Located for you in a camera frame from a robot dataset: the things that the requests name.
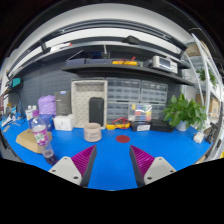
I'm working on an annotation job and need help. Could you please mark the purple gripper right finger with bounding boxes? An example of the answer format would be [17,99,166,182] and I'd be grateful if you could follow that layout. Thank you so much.
[129,145,175,188]

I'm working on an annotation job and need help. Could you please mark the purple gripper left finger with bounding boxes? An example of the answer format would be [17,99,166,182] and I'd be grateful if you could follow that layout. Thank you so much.
[49,145,97,187]

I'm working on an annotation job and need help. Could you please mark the clear plastic water bottle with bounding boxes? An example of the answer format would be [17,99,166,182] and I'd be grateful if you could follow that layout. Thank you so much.
[31,116,57,165]

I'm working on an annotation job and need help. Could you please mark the blue table mat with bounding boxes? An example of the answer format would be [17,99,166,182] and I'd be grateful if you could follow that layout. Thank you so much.
[0,119,212,190]

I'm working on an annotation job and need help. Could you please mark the beige ceramic cup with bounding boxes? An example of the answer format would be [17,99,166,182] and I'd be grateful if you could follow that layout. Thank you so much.
[84,123,102,142]

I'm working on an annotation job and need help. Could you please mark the red round coaster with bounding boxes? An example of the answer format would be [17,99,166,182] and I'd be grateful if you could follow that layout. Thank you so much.
[116,135,130,143]

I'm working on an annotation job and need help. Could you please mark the black labelled box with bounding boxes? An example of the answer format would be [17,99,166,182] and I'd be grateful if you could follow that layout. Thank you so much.
[131,121,151,132]

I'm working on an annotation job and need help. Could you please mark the black flat tray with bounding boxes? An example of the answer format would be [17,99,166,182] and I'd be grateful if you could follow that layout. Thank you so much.
[151,120,174,133]

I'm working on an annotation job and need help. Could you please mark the white small box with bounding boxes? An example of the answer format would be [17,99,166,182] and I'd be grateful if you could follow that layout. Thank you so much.
[54,114,74,131]

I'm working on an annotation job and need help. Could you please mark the clear box colourful parts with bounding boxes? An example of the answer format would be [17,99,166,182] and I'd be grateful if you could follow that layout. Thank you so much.
[128,103,152,122]

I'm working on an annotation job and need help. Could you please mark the brown cardboard piece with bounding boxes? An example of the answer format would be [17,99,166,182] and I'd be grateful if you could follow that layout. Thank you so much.
[16,129,52,153]

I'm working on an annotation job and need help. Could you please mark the white small adapter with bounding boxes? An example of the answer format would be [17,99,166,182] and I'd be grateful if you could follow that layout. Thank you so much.
[193,132,204,144]

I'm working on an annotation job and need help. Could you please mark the black rectangular case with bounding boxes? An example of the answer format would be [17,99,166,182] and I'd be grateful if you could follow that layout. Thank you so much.
[89,97,104,126]

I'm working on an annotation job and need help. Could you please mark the green potted plant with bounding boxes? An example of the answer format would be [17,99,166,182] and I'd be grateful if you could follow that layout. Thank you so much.
[163,93,207,130]

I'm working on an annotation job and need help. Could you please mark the dark grey flat box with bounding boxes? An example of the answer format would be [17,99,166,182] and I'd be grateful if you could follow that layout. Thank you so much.
[55,91,72,116]

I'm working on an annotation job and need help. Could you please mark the purple plastic bag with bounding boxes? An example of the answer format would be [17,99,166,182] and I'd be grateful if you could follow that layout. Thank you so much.
[38,95,56,115]

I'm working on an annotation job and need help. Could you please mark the white pegboard tray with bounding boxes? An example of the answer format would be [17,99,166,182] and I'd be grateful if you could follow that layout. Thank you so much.
[71,80,108,128]

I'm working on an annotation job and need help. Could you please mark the grey drawer organizer cabinet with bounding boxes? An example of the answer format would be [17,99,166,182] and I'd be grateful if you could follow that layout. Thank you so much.
[107,78,168,124]

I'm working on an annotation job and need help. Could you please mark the white grey instrument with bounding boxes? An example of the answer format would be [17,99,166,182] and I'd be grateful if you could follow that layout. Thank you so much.
[152,56,178,73]

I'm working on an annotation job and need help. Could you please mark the yellow tool on shelf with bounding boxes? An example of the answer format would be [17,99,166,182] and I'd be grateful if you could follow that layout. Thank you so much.
[112,60,138,66]

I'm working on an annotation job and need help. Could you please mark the white metal rack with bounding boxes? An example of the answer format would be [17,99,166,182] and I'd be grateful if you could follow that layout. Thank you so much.
[181,34,224,163]

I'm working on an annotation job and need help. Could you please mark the dark wall shelf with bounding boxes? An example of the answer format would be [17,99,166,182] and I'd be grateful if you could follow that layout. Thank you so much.
[61,64,193,86]

